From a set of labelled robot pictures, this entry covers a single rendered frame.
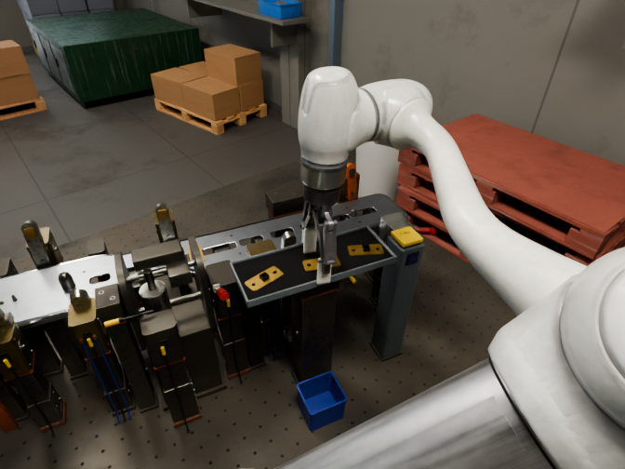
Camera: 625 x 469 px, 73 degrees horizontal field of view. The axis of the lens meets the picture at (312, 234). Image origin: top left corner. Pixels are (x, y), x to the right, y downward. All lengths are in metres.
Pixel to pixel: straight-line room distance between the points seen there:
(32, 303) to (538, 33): 2.82
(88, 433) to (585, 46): 2.87
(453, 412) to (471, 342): 1.15
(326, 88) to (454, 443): 0.54
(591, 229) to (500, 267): 1.54
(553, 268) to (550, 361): 0.22
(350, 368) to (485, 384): 1.01
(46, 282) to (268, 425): 0.72
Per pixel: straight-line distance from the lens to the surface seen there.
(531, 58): 3.06
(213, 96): 4.42
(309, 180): 0.79
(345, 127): 0.74
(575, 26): 2.95
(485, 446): 0.36
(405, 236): 1.09
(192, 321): 1.15
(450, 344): 1.48
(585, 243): 2.11
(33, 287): 1.36
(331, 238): 0.83
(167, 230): 1.37
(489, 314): 1.62
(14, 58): 5.66
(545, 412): 0.34
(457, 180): 0.65
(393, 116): 0.80
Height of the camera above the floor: 1.80
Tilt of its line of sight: 37 degrees down
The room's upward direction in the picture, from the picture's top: 1 degrees clockwise
